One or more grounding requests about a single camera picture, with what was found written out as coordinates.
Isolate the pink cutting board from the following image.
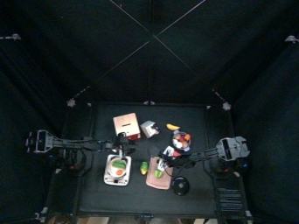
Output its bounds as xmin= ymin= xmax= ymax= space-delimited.
xmin=144 ymin=157 xmax=173 ymax=191

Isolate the white kitchen scale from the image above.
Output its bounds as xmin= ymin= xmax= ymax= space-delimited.
xmin=102 ymin=154 xmax=133 ymax=187

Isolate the yellow green starfruit piece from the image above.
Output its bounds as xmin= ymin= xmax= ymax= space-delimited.
xmin=138 ymin=161 xmax=149 ymax=176

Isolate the green toy vegetable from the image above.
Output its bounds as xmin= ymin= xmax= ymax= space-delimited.
xmin=112 ymin=161 xmax=128 ymax=170

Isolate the black round bowl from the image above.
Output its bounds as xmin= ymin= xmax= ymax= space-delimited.
xmin=170 ymin=176 xmax=190 ymax=197

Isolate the blue bowl of toy food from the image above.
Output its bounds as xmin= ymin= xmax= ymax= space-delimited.
xmin=172 ymin=130 xmax=192 ymax=153

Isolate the white bowl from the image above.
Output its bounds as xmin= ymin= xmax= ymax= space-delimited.
xmin=106 ymin=157 xmax=128 ymax=179

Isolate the small grey white box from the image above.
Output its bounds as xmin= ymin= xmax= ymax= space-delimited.
xmin=138 ymin=120 xmax=161 ymax=139

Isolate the pink and red box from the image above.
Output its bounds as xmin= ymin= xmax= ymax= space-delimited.
xmin=112 ymin=112 xmax=141 ymax=141

